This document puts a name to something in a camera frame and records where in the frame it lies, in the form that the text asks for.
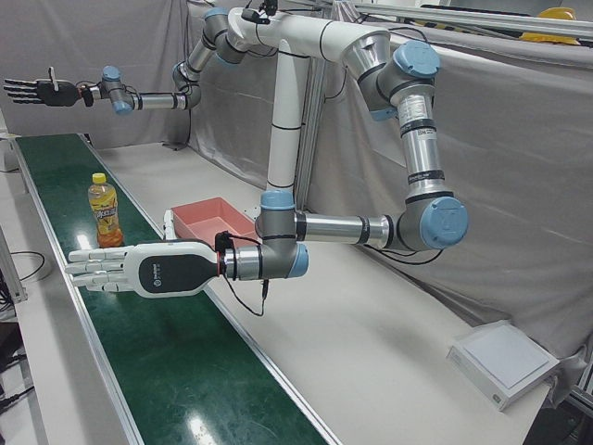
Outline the green conveyor belt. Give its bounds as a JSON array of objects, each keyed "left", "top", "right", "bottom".
[
  {"left": 11, "top": 132, "right": 344, "bottom": 445},
  {"left": 13, "top": 133, "right": 321, "bottom": 445}
]

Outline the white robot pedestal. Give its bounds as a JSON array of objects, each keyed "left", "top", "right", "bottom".
[{"left": 226, "top": 6, "right": 390, "bottom": 223}]

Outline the grey cloth curtain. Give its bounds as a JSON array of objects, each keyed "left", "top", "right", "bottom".
[{"left": 0, "top": 0, "right": 593, "bottom": 372}]

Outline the black head camera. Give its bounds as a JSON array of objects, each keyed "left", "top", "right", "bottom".
[{"left": 240, "top": 0, "right": 279, "bottom": 25}]

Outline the white flat box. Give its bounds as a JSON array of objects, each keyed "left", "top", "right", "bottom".
[{"left": 446, "top": 322, "right": 561, "bottom": 413}]

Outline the yellow hard hat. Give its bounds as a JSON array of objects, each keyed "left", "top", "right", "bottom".
[
  {"left": 518, "top": 30, "right": 581, "bottom": 46},
  {"left": 536, "top": 6, "right": 579, "bottom": 22}
]

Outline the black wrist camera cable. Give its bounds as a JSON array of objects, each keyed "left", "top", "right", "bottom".
[{"left": 225, "top": 233, "right": 273, "bottom": 318}]

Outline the aluminium overhead beam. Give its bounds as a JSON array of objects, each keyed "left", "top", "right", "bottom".
[{"left": 333, "top": 0, "right": 593, "bottom": 39}]

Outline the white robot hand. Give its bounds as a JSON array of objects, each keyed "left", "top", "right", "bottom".
[{"left": 64, "top": 208, "right": 223, "bottom": 298}]

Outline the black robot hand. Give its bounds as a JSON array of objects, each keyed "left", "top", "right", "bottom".
[{"left": 3, "top": 67, "right": 87, "bottom": 108}]

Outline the aluminium support column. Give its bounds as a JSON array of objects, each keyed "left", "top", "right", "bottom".
[{"left": 294, "top": 55, "right": 328, "bottom": 212}]

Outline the orange juice bottle yellow cap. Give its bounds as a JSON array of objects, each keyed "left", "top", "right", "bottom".
[{"left": 86, "top": 172, "right": 125, "bottom": 248}]

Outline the white conveyor end box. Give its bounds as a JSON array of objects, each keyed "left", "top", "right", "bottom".
[{"left": 0, "top": 132, "right": 20, "bottom": 172}]

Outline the aluminium table frame corner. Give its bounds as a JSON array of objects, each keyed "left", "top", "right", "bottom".
[{"left": 567, "top": 361, "right": 593, "bottom": 445}]

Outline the pink plastic basket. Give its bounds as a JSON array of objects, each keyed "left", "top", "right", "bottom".
[{"left": 170, "top": 197, "right": 259, "bottom": 247}]

